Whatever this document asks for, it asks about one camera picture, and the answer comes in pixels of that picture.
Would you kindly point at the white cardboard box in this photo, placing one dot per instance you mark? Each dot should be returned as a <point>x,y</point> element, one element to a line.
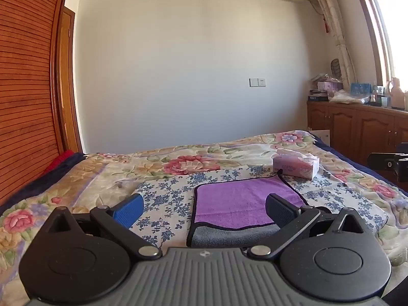
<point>322,135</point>

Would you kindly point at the white wall switch socket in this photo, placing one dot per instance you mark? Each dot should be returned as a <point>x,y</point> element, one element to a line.
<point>257,82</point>

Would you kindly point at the blue printed box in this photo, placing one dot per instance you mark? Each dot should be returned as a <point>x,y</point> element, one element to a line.
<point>360,88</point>

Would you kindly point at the beige plastic bottle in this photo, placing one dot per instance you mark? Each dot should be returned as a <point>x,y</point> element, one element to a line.
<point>397,94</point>

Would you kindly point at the purple towel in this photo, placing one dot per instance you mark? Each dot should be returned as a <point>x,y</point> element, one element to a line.
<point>236,202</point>

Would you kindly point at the red cloth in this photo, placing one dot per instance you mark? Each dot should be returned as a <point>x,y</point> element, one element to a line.
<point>60,161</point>

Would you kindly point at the wooden cabinet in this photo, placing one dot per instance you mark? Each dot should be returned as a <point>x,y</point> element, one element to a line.
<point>357,127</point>

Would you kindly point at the wooden louvered wardrobe door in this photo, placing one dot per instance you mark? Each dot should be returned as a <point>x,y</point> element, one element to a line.
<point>25,86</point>

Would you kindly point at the patterned curtain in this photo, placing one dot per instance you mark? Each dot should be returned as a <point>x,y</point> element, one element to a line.
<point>334,25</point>

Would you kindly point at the blue floral cloth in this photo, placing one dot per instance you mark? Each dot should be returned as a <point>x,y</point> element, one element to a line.
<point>172,204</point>

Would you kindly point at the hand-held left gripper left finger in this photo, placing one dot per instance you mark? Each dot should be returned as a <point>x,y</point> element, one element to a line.
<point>129,211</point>

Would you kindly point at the clear plastic bag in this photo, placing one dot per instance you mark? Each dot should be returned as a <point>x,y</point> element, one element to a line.
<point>346,97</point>

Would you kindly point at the pink printed box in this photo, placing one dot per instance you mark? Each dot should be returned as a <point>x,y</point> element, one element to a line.
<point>328,86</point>

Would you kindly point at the grey towel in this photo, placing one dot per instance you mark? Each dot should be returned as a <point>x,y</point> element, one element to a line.
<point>229,237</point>

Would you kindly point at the dark blue blanket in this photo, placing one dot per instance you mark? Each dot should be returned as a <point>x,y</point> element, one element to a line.
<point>47,178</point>

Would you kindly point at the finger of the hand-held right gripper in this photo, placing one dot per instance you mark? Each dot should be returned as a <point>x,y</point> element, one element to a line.
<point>387,164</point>

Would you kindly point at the stack of books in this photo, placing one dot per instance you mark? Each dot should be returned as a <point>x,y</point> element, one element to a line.
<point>318,95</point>

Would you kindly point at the window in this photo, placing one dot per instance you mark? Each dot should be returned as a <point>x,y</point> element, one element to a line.
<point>389,25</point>

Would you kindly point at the pink tissue box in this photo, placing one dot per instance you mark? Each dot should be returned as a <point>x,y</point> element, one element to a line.
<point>295,165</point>

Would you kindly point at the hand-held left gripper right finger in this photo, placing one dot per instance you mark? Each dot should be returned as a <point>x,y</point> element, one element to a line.
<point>280,209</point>

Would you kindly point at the wooden door frame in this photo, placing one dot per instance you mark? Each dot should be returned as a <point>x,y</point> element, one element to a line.
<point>67,79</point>

